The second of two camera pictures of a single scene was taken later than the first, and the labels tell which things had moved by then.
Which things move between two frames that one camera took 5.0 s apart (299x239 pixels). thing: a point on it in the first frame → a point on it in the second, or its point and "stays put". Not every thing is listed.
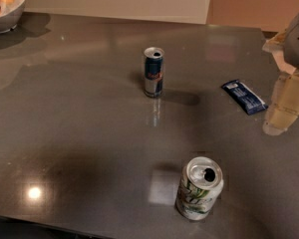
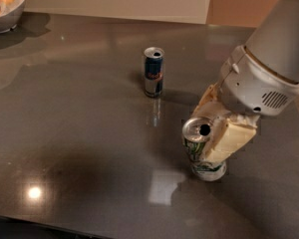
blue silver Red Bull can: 153,72 stays put
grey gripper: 298,40 → 255,85
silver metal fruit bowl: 9,20 stays put
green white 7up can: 200,183 → 196,133
